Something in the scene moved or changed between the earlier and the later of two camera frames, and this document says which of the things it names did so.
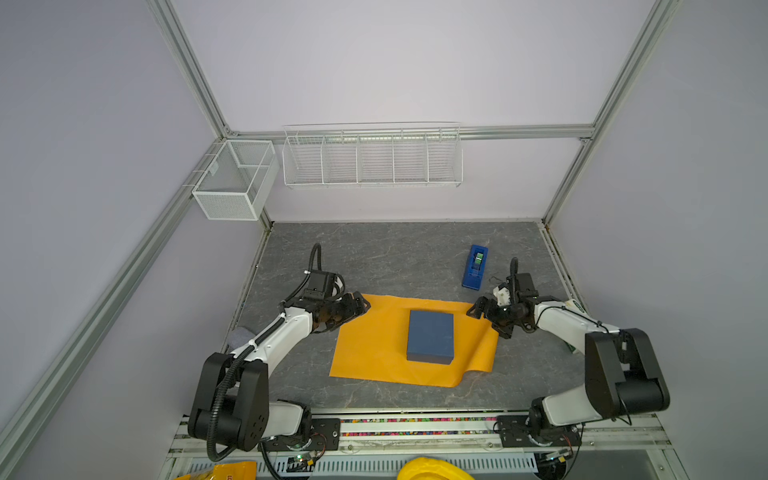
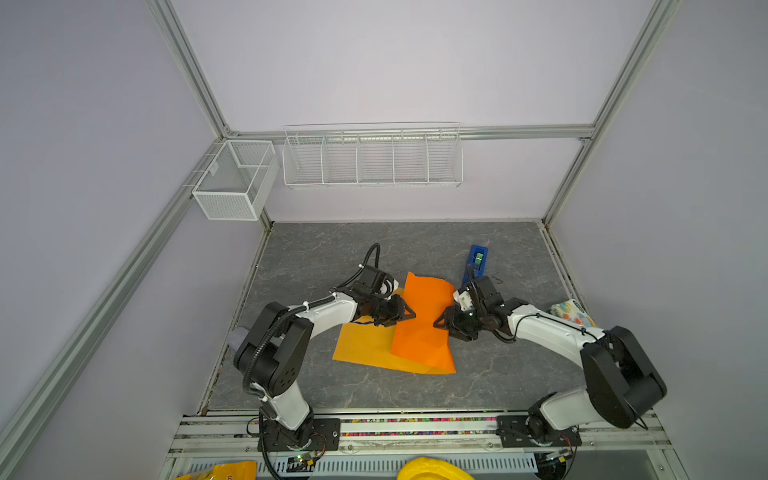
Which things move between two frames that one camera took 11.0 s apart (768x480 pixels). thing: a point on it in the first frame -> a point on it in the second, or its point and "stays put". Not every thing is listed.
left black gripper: [350, 310] -> [397, 314]
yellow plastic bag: [226, 471] stays put
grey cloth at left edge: [239, 336] stays put
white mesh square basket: [235, 185] stays put
